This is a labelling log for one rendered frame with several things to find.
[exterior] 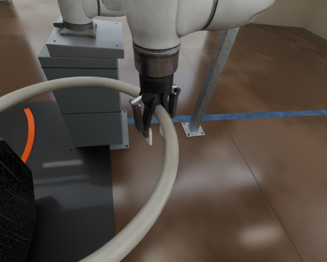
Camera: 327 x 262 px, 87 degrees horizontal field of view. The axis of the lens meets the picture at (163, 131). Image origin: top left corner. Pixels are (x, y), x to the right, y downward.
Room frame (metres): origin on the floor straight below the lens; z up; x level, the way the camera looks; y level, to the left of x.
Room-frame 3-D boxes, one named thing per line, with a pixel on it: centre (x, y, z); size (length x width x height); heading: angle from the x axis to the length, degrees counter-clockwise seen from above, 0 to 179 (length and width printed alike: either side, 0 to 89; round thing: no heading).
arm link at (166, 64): (0.34, 0.04, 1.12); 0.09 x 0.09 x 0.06
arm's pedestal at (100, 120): (1.04, 0.59, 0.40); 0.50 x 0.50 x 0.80; 18
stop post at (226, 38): (1.27, -0.30, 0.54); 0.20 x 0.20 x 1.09; 22
